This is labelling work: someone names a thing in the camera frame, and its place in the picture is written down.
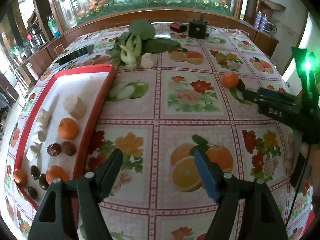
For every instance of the green plastic bottle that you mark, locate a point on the green plastic bottle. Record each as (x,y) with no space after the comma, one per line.
(53,26)

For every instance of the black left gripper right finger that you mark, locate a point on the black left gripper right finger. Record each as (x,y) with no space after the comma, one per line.
(261,218)

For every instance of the small orange mandarin far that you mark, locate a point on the small orange mandarin far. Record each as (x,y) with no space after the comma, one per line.
(230,80)

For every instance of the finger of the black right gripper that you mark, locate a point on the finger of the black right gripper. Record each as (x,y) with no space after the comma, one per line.
(253,96)
(279,97)

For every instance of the right hand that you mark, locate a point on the right hand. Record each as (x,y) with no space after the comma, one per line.
(312,152)

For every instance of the dark date far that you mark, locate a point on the dark date far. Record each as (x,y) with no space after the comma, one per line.
(241,86)

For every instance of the floral fruit tablecloth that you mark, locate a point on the floral fruit tablecloth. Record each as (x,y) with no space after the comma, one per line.
(157,115)

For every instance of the red rimmed white tray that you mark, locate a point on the red rimmed white tray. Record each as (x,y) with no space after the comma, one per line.
(91,85)

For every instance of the dark red date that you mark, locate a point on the dark red date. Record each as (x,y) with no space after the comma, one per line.
(54,149)

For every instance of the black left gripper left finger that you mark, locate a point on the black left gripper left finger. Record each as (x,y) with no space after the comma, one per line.
(55,218)

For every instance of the white root chunk by greens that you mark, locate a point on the white root chunk by greens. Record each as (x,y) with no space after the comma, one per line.
(147,61)

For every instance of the dark brown chestnut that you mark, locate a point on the dark brown chestnut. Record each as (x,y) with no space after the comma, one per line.
(35,173)

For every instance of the dark chestnut tray corner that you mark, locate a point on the dark chestnut tray corner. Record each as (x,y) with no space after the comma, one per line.
(32,192)

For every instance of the red black small box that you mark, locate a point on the red black small box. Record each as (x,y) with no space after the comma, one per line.
(178,27)

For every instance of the black phone on table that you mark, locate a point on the black phone on table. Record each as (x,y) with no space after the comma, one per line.
(72,57)

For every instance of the green bok choy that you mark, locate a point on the green bok choy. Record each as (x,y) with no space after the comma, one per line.
(127,48)

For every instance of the dark chestnut extra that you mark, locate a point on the dark chestnut extra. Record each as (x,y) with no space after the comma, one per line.
(68,148)

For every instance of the green cucumber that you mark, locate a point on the green cucumber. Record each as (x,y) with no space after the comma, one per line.
(159,45)

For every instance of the purple bottles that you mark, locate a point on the purple bottles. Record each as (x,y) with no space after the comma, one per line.
(260,21)

